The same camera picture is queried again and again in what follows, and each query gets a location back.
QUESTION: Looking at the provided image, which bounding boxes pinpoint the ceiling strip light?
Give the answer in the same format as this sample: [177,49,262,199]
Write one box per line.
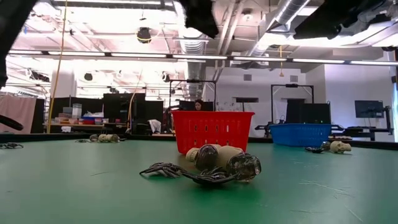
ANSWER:
[7,49,398,67]

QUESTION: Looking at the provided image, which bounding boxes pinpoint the cluttered workbench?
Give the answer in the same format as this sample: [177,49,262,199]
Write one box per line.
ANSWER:
[46,123,128,129]

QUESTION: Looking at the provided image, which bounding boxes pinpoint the yellow extension cable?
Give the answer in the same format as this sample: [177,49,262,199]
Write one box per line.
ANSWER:
[46,0,68,134]

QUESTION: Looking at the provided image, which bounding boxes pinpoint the person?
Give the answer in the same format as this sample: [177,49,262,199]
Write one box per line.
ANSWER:
[193,98,206,112]

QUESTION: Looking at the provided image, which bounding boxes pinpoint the white cloth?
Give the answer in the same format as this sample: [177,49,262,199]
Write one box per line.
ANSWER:
[148,119,163,134]

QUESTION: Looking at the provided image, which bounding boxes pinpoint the red plastic basket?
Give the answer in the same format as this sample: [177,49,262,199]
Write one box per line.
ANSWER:
[171,111,256,156]

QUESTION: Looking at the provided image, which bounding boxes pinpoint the pink partition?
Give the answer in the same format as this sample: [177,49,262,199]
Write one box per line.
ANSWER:
[0,94,37,134]

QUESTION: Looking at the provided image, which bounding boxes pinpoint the round black ceiling speaker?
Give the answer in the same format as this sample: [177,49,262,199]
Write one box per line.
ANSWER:
[136,27,152,44]

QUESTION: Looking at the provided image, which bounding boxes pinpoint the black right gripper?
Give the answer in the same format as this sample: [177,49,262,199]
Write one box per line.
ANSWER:
[294,0,371,40]

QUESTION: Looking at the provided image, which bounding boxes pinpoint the blue plastic basket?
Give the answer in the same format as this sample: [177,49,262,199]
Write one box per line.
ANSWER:
[269,123,333,147]

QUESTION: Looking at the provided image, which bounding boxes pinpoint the black rig frame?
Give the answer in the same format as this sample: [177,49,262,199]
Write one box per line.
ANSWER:
[271,83,315,125]
[169,79,218,112]

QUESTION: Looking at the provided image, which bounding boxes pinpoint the green table mat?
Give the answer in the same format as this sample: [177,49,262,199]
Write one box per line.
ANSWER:
[0,139,398,224]

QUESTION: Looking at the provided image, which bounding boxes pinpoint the silver ventilation duct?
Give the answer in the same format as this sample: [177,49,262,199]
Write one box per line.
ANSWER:
[179,39,208,100]

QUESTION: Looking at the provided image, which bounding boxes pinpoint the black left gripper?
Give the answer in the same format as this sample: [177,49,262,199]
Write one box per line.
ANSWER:
[178,0,220,40]

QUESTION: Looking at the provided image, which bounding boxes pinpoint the black equipment cabinet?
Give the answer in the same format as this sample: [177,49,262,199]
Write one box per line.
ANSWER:
[103,92,146,127]

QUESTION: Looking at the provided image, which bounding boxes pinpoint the black wall monitor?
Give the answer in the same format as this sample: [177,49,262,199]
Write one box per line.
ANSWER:
[354,100,385,119]

